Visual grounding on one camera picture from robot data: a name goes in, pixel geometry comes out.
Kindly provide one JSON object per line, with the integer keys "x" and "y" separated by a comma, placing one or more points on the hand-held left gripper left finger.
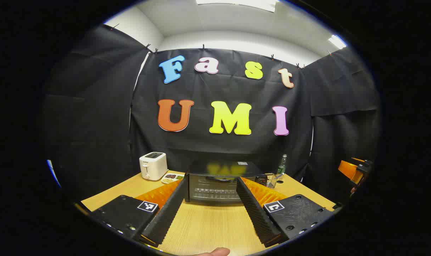
{"x": 169, "y": 213}

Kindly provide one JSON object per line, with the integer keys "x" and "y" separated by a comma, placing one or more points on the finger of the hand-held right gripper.
{"x": 348, "y": 171}
{"x": 365, "y": 166}

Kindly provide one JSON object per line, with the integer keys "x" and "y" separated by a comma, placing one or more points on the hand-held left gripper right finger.
{"x": 258, "y": 217}

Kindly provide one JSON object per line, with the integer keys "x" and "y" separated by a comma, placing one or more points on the black electric oven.
{"x": 215, "y": 185}

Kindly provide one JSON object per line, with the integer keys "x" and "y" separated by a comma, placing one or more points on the white divided snack tray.
{"x": 171, "y": 177}

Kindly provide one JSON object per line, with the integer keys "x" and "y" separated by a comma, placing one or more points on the metal mesh utensil holder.
{"x": 271, "y": 181}

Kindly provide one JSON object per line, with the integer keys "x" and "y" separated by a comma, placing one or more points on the white spoon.
{"x": 277, "y": 175}

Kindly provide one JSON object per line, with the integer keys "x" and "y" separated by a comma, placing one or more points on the white toaster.
{"x": 153, "y": 165}

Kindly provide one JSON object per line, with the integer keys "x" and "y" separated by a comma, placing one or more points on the clear green-label water bottle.
{"x": 281, "y": 167}

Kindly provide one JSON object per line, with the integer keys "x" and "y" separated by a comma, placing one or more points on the black backdrop cloth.
{"x": 219, "y": 145}

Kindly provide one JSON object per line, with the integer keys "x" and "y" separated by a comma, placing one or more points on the ceiling light panel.
{"x": 337, "y": 42}
{"x": 236, "y": 4}

